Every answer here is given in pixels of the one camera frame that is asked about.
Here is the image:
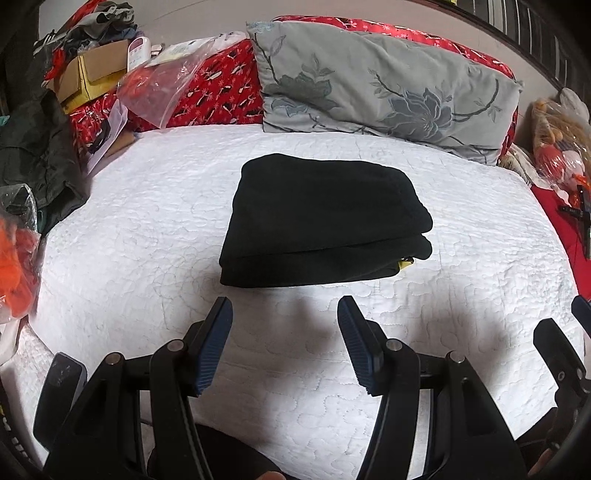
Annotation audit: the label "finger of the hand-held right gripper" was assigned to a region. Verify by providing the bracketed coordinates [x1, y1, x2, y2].
[571, 295, 591, 336]
[533, 318, 588, 412]

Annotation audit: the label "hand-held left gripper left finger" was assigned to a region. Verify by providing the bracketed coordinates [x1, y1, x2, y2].
[44, 296, 233, 480]

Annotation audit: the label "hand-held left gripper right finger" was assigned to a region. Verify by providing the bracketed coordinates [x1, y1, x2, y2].
[338, 296, 527, 480]

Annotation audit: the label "black pants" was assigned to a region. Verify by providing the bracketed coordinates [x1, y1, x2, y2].
[219, 153, 434, 289]

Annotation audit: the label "black stick tool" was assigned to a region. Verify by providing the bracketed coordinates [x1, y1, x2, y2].
[558, 184, 591, 259]

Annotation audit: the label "white quilted bed cover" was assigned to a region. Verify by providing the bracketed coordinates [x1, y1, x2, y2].
[14, 122, 585, 480]

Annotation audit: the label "plush toy in plastic bag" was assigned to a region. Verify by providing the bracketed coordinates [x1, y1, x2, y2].
[531, 88, 591, 197]

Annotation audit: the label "orange item in plastic bag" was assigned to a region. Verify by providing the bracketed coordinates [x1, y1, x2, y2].
[0, 184, 43, 324]

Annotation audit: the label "white paper sheet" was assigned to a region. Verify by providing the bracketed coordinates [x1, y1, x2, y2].
[85, 99, 137, 176]

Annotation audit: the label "red patterned bed sheet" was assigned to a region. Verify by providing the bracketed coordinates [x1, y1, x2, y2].
[69, 14, 591, 259]

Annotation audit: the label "dark green jacket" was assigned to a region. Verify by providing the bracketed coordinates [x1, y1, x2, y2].
[0, 90, 90, 234]

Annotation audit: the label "grey floral pillow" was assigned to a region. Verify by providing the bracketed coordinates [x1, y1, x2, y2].
[247, 19, 525, 166]

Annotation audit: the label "clear plastic bag red contents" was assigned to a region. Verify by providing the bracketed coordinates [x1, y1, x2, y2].
[117, 41, 218, 131]

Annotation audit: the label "dark railing headboard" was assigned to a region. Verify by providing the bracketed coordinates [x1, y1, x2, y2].
[503, 0, 591, 90]

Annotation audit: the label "brown cardboard box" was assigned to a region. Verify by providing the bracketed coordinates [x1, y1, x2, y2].
[54, 39, 131, 112]

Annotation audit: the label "white plastic bottle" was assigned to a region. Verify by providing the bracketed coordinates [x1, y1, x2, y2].
[128, 37, 151, 71]

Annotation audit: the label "white paper packets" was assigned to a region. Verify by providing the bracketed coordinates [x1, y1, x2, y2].
[150, 31, 247, 63]

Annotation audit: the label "pile of mixed clothes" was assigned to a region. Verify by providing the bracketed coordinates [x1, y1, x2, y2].
[33, 0, 140, 63]

